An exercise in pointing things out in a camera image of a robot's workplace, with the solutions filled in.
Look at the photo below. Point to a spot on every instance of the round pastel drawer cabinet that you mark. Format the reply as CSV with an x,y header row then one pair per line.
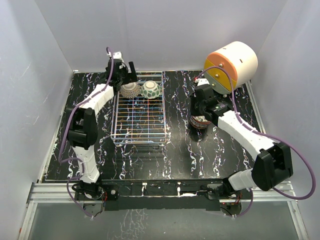
x,y
231,66

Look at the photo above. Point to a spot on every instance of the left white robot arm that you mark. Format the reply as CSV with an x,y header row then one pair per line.
x,y
82,128

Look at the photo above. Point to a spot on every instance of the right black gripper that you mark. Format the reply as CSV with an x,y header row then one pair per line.
x,y
193,111

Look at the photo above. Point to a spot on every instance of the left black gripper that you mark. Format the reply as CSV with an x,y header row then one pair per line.
x,y
131,77

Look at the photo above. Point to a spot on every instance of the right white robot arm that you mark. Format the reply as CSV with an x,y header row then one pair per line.
x,y
272,160

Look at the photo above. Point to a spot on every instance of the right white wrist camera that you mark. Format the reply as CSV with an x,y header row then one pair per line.
x,y
201,81

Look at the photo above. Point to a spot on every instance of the pink patterned bowl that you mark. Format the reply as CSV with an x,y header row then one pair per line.
x,y
199,122

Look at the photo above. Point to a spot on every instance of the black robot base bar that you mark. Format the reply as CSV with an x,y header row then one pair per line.
x,y
203,194

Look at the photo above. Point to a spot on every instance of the white wire dish rack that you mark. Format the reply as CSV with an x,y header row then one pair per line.
x,y
138,121

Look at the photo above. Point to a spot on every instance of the brown patterned bowl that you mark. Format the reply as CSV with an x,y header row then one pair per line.
x,y
130,90

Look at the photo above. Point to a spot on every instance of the green spotted white bowl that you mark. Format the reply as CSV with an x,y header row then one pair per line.
x,y
150,90

